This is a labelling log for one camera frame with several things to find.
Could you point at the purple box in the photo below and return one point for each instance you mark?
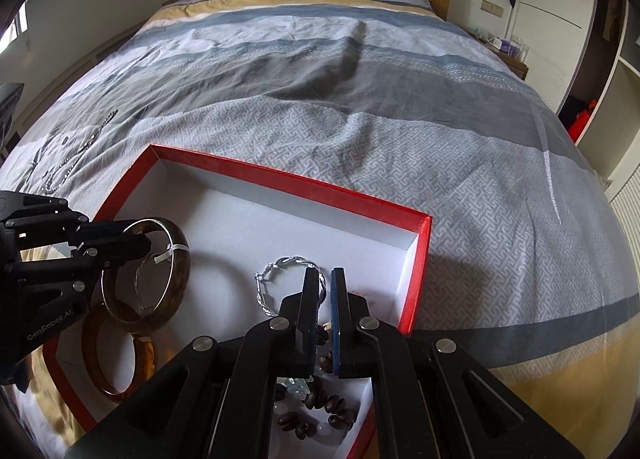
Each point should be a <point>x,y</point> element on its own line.
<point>507,45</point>

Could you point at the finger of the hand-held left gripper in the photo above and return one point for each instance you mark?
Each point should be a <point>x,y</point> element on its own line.
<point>130,251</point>
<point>107,231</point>

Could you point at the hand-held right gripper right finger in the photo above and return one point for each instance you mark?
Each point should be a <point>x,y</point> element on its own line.
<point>336,319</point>

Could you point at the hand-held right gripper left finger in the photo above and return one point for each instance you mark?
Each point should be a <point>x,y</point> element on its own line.
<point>310,299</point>

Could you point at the wooden nightstand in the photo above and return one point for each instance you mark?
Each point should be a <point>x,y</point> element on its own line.
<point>517,70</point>

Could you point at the striped duvet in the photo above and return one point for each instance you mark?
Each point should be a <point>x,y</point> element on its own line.
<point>400,139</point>

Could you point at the wall switch plate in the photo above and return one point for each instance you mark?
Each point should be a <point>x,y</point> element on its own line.
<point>492,7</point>

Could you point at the red shallow cardboard box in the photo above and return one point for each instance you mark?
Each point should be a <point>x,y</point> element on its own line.
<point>240,229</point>

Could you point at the dark brown bangle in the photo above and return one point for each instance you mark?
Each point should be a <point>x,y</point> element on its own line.
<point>177,279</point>

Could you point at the red bag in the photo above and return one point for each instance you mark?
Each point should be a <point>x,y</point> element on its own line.
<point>582,120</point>

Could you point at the window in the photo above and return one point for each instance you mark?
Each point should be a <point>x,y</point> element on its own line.
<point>12,31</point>

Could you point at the translucent amber bangle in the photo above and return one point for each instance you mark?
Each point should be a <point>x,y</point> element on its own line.
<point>90,354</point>

